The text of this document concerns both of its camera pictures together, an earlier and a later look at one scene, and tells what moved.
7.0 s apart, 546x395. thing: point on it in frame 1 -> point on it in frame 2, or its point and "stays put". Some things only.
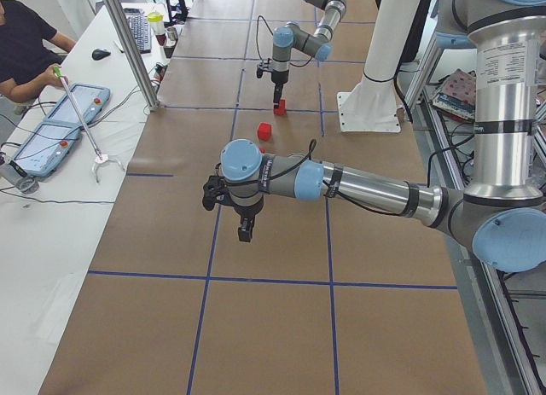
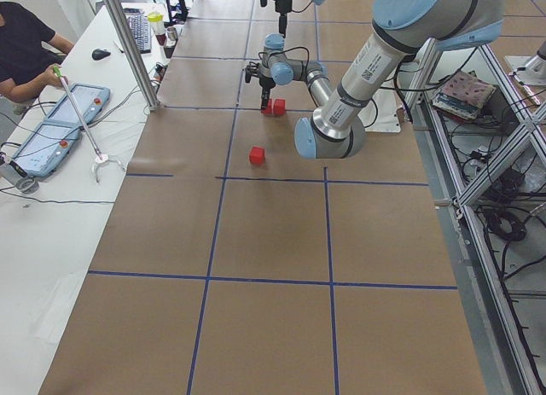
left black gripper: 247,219 -> 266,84
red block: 281,108 stays put
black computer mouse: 98,54 stays put
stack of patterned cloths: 455,95 stays put
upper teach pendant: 90,98 stays put
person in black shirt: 26,66 stays put
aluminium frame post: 132,49 stays put
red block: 264,131 -> 269,110
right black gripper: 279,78 -> 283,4
